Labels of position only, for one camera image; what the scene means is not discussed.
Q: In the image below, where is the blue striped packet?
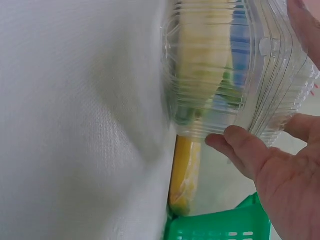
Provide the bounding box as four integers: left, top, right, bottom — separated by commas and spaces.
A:
229, 9, 254, 87

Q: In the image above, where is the green plastic basket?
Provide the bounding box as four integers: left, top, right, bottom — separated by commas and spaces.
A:
162, 191, 274, 240

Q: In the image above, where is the clear plastic clamshell container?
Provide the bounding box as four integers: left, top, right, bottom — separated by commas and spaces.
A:
160, 0, 320, 151

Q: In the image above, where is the pale yellow corn cob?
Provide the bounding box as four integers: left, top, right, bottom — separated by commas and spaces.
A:
174, 0, 244, 122

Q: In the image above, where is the person's right hand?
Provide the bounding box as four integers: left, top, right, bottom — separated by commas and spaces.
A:
204, 0, 320, 240

